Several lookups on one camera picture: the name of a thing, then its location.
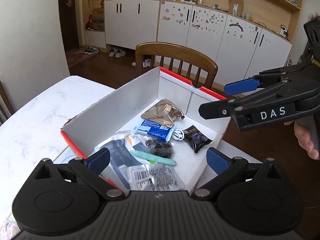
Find large white navy bag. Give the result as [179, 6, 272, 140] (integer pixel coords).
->
[94, 130, 148, 191]

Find black snack packet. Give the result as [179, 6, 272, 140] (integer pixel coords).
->
[183, 125, 212, 153]

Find white cable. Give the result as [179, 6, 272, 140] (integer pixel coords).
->
[171, 128, 186, 141]

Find silver foil bag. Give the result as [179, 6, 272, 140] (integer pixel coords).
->
[140, 99, 185, 128]

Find blue white snack wrapper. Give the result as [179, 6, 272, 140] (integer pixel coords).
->
[133, 119, 176, 142]

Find dark tea leaf packet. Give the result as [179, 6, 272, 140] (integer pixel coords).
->
[145, 139, 174, 158]

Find small silver printed packet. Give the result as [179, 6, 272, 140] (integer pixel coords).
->
[126, 164, 185, 191]

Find red cardboard shoe box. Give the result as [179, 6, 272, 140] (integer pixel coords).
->
[61, 67, 230, 192]

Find pink snack packet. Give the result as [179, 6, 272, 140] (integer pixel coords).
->
[0, 222, 20, 240]

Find right hand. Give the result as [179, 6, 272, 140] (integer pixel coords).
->
[284, 121, 319, 160]

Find wooden chair right side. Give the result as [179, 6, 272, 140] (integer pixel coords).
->
[135, 42, 218, 89]

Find wooden chair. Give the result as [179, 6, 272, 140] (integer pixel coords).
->
[135, 42, 218, 89]
[0, 82, 15, 125]

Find wooden chair far side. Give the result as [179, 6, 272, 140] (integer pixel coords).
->
[0, 82, 15, 125]

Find pair of sneakers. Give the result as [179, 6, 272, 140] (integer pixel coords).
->
[85, 46, 100, 55]

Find white wall cabinets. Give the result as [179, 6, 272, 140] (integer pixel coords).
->
[104, 0, 303, 86]

